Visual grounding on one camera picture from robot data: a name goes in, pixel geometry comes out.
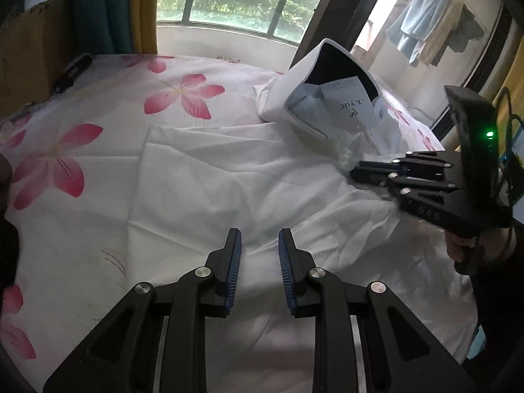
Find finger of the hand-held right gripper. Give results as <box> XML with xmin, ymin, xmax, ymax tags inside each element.
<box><xmin>386</xmin><ymin>174</ymin><xmax>462</xmax><ymax>204</ymax></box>
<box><xmin>351</xmin><ymin>151</ymin><xmax>465</xmax><ymax>184</ymax></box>

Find black sliding door frame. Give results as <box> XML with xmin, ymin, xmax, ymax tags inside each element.
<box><xmin>430</xmin><ymin>8</ymin><xmax>512</xmax><ymax>140</ymax></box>

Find pink floral bed sheet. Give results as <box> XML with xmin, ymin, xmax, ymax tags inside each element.
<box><xmin>0</xmin><ymin>53</ymin><xmax>451</xmax><ymax>393</ymax></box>

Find large cardboard box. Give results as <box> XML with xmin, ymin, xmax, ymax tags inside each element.
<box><xmin>0</xmin><ymin>0</ymin><xmax>78</xmax><ymax>121</ymax></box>

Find dark green hanging cloth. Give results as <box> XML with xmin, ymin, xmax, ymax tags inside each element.
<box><xmin>448</xmin><ymin>4</ymin><xmax>486</xmax><ymax>54</ymax></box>

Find black window railing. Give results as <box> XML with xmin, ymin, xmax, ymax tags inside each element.
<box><xmin>158</xmin><ymin>0</ymin><xmax>328</xmax><ymax>44</ymax></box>

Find white shirt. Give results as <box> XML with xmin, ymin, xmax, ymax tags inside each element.
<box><xmin>127</xmin><ymin>39</ymin><xmax>477</xmax><ymax>393</ymax></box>

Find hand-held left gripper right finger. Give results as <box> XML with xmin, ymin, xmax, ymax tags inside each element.
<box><xmin>277</xmin><ymin>228</ymin><xmax>477</xmax><ymax>393</ymax></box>

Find person's right hand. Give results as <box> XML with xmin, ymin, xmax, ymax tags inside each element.
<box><xmin>445</xmin><ymin>228</ymin><xmax>512</xmax><ymax>273</ymax></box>

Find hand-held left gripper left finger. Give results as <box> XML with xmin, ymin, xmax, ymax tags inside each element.
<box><xmin>43</xmin><ymin>228</ymin><xmax>243</xmax><ymax>393</ymax></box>

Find beige hanging cloth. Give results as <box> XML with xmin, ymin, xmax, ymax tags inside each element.
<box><xmin>418</xmin><ymin>0</ymin><xmax>465</xmax><ymax>66</ymax></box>

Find yellow curtain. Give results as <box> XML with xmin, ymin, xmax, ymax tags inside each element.
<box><xmin>479</xmin><ymin>61</ymin><xmax>524</xmax><ymax>140</ymax></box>
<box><xmin>130</xmin><ymin>0</ymin><xmax>159</xmax><ymax>55</ymax></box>

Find black window frame pillar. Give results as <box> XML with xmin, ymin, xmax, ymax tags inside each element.
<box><xmin>289</xmin><ymin>0</ymin><xmax>394</xmax><ymax>70</ymax></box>

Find person's right forearm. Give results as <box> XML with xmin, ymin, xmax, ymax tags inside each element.
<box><xmin>462</xmin><ymin>221</ymin><xmax>524</xmax><ymax>377</ymax></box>

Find hanging clothes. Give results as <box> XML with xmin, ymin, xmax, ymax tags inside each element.
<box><xmin>385</xmin><ymin>0</ymin><xmax>453</xmax><ymax>66</ymax></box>

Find teal curtain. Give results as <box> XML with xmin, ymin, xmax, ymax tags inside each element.
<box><xmin>69</xmin><ymin>0</ymin><xmax>142</xmax><ymax>56</ymax></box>

